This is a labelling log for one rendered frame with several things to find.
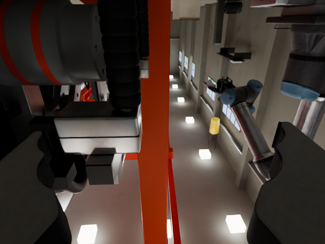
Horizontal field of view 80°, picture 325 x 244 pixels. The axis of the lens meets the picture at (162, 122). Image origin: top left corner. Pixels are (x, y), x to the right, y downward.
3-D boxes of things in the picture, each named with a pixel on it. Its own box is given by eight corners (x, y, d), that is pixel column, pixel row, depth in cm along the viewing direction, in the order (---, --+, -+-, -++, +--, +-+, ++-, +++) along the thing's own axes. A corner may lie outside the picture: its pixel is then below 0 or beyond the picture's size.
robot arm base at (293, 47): (370, 23, 52) (353, 62, 57) (324, 23, 65) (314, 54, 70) (316, 24, 51) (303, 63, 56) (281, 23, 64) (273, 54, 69)
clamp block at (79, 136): (50, 117, 20) (62, 158, 23) (138, 116, 21) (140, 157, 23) (69, 100, 25) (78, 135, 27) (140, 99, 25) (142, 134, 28)
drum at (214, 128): (218, 116, 914) (216, 129, 947) (209, 116, 911) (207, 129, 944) (222, 121, 873) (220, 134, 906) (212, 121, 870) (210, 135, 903)
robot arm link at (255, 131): (259, 192, 87) (214, 96, 99) (275, 184, 91) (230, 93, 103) (281, 191, 77) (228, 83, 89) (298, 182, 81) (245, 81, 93)
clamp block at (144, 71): (113, 59, 51) (115, 80, 53) (148, 59, 51) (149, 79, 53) (116, 56, 55) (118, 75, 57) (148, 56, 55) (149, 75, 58)
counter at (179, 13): (172, 0, 879) (172, 20, 915) (180, -7, 672) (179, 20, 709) (189, 0, 883) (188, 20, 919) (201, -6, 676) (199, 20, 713)
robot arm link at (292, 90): (319, 63, 55) (303, 107, 62) (343, 59, 61) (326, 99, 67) (280, 56, 65) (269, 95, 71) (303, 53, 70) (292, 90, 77)
